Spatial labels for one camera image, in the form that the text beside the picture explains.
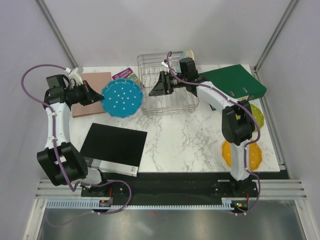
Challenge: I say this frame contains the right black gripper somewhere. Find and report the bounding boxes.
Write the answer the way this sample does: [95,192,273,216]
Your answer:
[148,71,187,97]

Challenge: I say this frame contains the wire dish rack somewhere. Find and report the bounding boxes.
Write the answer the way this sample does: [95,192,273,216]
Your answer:
[137,52,199,116]

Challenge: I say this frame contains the blue polka dot plate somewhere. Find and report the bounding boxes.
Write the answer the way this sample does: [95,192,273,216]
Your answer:
[100,78,144,118]

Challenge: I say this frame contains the cream and blue plate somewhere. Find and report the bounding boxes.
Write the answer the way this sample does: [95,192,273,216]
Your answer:
[175,48,195,73]

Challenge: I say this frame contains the green polka dot plate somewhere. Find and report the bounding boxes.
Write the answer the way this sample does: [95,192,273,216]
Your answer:
[250,103,265,129]

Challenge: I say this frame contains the orange polka dot plate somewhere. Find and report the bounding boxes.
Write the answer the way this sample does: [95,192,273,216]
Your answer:
[221,140,263,172]

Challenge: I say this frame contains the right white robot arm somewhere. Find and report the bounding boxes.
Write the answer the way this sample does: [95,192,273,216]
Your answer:
[148,57,261,197]

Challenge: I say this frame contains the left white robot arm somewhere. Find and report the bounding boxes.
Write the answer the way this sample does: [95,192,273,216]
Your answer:
[36,73,110,197]

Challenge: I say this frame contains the pink folder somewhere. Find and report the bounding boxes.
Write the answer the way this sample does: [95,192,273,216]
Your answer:
[71,72,112,118]

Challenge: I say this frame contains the purple paperback book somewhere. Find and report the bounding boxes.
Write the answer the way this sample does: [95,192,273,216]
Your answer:
[112,67,145,89]

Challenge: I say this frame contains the black binder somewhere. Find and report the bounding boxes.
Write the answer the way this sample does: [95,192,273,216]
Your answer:
[80,123,148,177]

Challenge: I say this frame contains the green lever arch binder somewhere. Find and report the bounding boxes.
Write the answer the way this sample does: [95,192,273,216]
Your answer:
[199,64,267,101]

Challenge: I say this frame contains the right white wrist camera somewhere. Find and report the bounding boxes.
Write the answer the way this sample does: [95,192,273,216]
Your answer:
[161,59,170,68]

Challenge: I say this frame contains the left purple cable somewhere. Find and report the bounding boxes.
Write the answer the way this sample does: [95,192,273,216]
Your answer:
[20,64,133,228]

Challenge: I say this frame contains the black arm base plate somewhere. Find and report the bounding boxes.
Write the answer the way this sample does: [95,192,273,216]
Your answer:
[80,172,258,199]

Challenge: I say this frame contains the blue slotted cable duct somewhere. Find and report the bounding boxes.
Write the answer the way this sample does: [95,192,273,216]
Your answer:
[45,198,235,211]

